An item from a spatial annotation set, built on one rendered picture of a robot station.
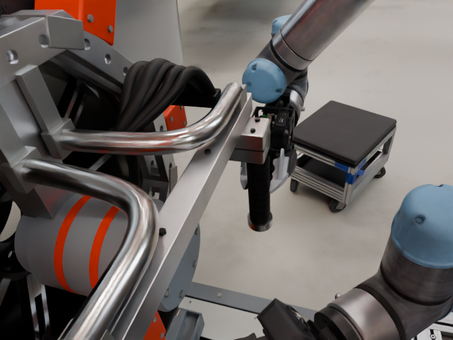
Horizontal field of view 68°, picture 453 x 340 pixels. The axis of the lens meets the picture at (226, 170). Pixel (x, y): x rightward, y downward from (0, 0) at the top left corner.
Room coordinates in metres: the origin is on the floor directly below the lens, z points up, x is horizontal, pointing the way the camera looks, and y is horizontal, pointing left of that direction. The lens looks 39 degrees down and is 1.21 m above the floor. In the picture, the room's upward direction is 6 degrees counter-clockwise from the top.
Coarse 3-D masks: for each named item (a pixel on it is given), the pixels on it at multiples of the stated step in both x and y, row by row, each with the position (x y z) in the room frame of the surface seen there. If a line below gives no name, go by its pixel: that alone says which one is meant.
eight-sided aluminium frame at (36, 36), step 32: (0, 32) 0.35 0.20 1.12; (32, 32) 0.37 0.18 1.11; (64, 32) 0.41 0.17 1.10; (0, 64) 0.33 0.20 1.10; (32, 64) 0.36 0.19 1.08; (64, 64) 0.46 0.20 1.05; (96, 64) 0.45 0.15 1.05; (128, 64) 0.51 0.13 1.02; (160, 128) 0.56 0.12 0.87; (160, 160) 0.54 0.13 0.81; (160, 192) 0.52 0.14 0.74
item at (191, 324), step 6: (180, 312) 0.57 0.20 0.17; (186, 312) 0.57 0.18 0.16; (192, 312) 0.57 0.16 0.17; (198, 312) 0.57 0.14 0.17; (186, 318) 0.56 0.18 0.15; (192, 318) 0.56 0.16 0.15; (198, 318) 0.55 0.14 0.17; (186, 324) 0.54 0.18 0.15; (192, 324) 0.54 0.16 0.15; (198, 324) 0.53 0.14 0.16; (204, 324) 0.56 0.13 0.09; (186, 330) 0.52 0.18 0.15; (192, 330) 0.52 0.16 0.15; (198, 330) 0.52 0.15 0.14; (186, 336) 0.51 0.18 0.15; (192, 336) 0.49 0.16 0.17; (198, 336) 0.52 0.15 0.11
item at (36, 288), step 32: (64, 96) 0.53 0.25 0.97; (96, 96) 0.55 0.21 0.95; (96, 128) 0.59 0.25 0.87; (64, 160) 0.62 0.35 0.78; (96, 160) 0.52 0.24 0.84; (128, 160) 0.57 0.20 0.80; (0, 192) 0.35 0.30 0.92; (0, 256) 0.34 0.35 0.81; (0, 288) 0.28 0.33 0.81; (32, 288) 0.31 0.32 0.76; (0, 320) 0.35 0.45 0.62; (32, 320) 0.29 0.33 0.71; (64, 320) 0.34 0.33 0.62
